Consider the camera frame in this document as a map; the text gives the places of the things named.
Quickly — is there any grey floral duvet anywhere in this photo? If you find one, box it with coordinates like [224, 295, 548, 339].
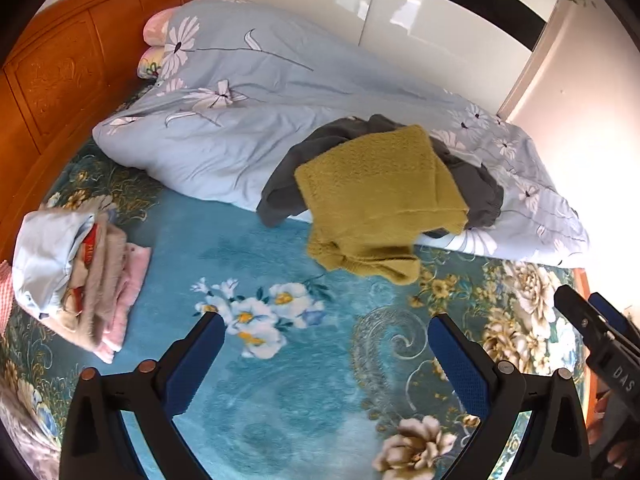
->
[92, 0, 591, 269]

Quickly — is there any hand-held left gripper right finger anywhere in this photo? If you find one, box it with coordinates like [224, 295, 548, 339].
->
[428, 312, 591, 480]

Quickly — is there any pink pillow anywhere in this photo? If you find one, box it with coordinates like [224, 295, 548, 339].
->
[144, 9, 176, 47]

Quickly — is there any beige fuzzy folded garment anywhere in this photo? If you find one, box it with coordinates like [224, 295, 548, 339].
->
[54, 212, 129, 352]

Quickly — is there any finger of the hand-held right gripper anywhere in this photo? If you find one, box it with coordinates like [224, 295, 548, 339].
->
[553, 284, 640, 356]

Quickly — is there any wooden bed headboard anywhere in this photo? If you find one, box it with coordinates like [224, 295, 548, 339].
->
[0, 0, 195, 262]

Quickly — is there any light blue folded shirt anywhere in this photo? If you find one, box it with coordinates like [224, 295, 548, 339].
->
[12, 209, 97, 319]

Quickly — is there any teal floral blanket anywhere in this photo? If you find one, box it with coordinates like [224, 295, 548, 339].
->
[0, 140, 592, 480]

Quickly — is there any red print folded garment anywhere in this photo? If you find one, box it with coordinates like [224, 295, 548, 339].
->
[60, 222, 102, 332]

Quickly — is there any person's right hand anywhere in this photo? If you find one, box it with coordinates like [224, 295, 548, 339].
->
[586, 389, 640, 467]

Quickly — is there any white glossy wardrobe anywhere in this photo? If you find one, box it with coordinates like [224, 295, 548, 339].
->
[197, 0, 548, 112]

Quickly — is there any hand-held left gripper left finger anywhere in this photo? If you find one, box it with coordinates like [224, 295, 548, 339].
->
[59, 311, 226, 480]

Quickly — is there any pink checked cloth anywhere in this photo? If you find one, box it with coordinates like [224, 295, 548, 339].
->
[0, 260, 15, 334]

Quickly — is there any floral print pillow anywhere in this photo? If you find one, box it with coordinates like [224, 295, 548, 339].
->
[137, 46, 167, 81]

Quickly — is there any mustard yellow knit sweater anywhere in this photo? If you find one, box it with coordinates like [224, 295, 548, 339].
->
[294, 125, 470, 286]

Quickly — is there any dark grey garment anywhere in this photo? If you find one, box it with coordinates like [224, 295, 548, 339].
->
[257, 114, 505, 231]

